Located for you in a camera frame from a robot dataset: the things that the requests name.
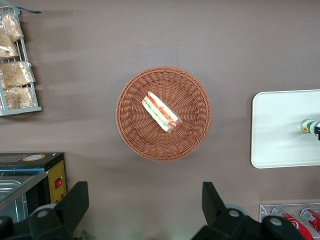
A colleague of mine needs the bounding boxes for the round brown wicker basket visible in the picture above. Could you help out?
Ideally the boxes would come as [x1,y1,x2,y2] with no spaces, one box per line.
[115,65,213,162]

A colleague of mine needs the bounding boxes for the black food warmer appliance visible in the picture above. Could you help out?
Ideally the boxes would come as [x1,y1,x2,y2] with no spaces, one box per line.
[0,151,68,224]

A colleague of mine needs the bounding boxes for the clear acrylic bottle rack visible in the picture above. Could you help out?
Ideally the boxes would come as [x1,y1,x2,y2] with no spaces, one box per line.
[258,203,320,240]

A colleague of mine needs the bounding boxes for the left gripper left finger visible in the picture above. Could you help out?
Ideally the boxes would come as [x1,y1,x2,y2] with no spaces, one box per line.
[27,181,90,240]

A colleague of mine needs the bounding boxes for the grey wire rack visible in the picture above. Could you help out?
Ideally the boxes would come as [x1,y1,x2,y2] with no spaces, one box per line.
[0,5,43,117]

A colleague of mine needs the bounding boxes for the wrapped triangle sandwich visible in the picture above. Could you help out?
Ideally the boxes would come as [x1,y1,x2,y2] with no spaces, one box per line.
[141,91,183,134]

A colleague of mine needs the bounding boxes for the green gum bottle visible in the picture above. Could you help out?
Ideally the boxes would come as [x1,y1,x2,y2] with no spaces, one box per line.
[300,118,319,135]

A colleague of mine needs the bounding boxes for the cream plastic tray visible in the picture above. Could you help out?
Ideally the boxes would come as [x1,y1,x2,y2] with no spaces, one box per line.
[250,89,320,169]

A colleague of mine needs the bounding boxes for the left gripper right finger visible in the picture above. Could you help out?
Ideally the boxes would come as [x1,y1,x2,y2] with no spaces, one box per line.
[191,181,261,240]

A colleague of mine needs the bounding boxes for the red cola bottle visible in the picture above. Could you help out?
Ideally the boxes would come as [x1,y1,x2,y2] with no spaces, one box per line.
[271,206,314,240]
[299,208,320,231]

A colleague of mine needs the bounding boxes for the clear bagged snack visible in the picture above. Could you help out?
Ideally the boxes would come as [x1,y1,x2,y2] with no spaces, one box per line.
[0,13,25,43]
[0,60,36,89]
[2,85,36,110]
[0,31,20,59]

